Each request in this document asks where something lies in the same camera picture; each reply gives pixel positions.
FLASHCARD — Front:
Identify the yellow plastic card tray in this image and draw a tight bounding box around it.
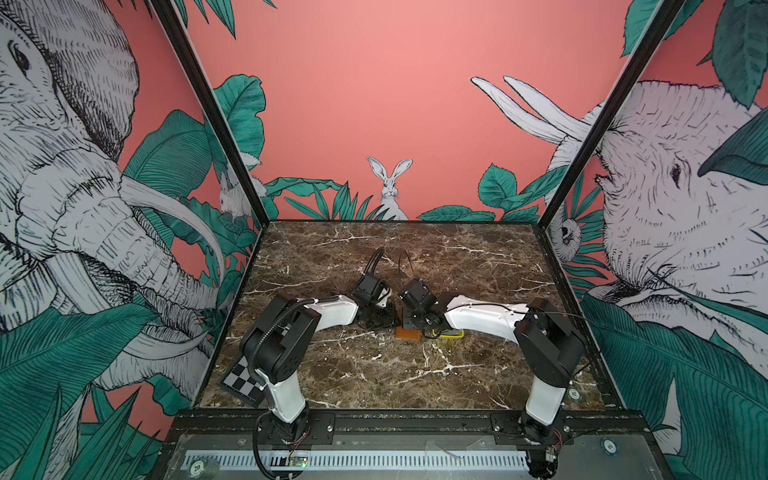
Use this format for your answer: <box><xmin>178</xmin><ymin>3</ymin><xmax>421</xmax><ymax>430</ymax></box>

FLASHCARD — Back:
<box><xmin>438</xmin><ymin>329</ymin><xmax>465</xmax><ymax>340</ymax></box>

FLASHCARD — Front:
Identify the brown leather card holder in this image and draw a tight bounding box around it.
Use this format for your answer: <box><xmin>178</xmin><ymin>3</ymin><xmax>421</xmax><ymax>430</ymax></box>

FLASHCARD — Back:
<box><xmin>395</xmin><ymin>326</ymin><xmax>423</xmax><ymax>342</ymax></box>

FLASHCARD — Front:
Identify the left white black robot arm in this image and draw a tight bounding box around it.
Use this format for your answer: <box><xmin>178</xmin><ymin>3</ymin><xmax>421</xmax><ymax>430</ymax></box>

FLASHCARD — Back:
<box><xmin>240</xmin><ymin>274</ymin><xmax>396</xmax><ymax>424</ymax></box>

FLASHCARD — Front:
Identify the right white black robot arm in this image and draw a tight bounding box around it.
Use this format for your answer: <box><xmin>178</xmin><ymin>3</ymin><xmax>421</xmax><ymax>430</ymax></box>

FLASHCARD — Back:
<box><xmin>399</xmin><ymin>279</ymin><xmax>586</xmax><ymax>428</ymax></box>

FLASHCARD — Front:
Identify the checkerboard calibration tag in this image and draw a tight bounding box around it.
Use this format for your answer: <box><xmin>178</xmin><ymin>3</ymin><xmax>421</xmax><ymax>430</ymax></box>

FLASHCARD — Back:
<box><xmin>220</xmin><ymin>356</ymin><xmax>265</xmax><ymax>408</ymax></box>

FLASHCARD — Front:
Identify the white slotted cable duct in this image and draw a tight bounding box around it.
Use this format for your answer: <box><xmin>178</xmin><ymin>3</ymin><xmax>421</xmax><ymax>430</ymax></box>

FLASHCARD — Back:
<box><xmin>181</xmin><ymin>450</ymin><xmax>529</xmax><ymax>475</ymax></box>

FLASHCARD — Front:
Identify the black front mounting rail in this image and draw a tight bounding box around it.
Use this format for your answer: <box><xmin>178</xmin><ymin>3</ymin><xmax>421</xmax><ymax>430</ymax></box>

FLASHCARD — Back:
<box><xmin>166</xmin><ymin>408</ymin><xmax>653</xmax><ymax>447</ymax></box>

